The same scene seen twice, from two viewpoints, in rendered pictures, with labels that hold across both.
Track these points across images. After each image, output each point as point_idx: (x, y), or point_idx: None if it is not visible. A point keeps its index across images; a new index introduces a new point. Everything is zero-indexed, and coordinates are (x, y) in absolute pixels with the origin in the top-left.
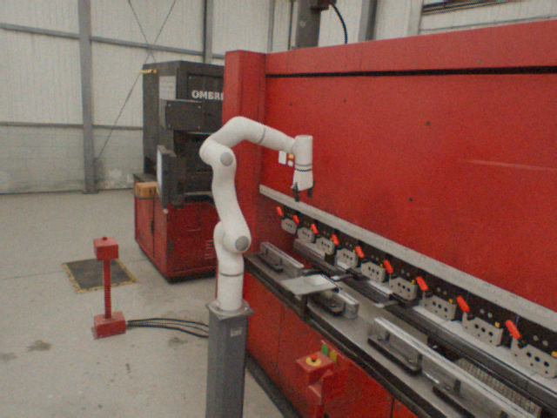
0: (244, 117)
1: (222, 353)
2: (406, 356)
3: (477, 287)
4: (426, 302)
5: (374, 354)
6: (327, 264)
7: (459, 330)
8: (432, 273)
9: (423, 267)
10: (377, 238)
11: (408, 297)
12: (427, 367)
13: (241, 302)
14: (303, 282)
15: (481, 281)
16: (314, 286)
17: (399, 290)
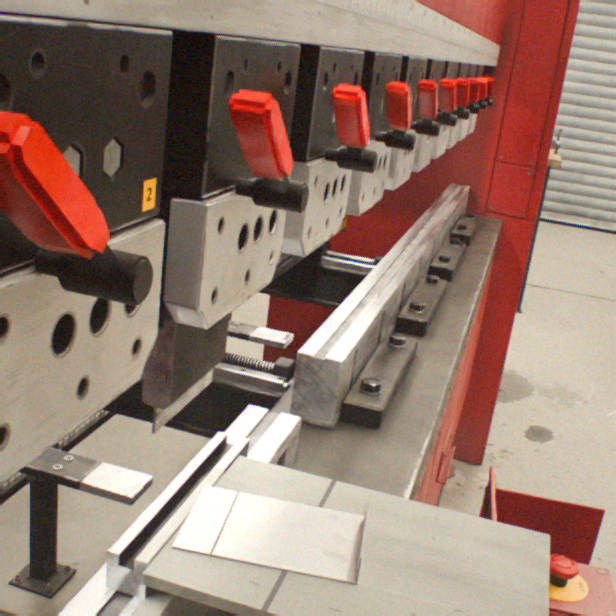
0: None
1: None
2: (377, 349)
3: (453, 44)
4: (423, 149)
5: (423, 408)
6: (173, 405)
7: None
8: (434, 58)
9: (430, 52)
10: (398, 7)
11: (410, 171)
12: (386, 320)
13: None
14: (376, 577)
15: (457, 26)
16: (360, 514)
17: (403, 170)
